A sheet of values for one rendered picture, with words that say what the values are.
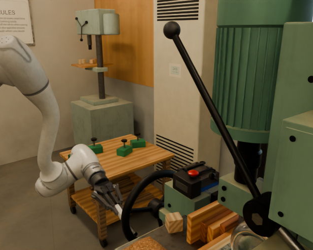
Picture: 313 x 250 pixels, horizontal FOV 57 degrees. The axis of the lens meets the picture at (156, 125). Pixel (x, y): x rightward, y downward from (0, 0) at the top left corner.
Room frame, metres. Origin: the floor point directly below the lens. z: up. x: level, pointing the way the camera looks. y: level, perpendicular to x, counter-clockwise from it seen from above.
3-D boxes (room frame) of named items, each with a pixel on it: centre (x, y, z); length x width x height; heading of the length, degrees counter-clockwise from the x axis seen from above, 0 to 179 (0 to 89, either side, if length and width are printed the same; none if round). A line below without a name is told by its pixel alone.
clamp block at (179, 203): (0.78, -0.12, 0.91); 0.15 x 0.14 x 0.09; 127
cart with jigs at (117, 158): (1.98, 0.30, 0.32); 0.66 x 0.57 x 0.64; 129
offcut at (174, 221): (0.65, -0.05, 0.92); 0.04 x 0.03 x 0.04; 106
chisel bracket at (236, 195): (0.59, -0.22, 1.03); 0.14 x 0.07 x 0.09; 37
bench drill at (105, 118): (2.85, 0.54, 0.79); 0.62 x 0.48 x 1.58; 39
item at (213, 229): (0.65, -0.21, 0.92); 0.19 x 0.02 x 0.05; 127
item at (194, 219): (0.66, -0.16, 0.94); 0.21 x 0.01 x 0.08; 127
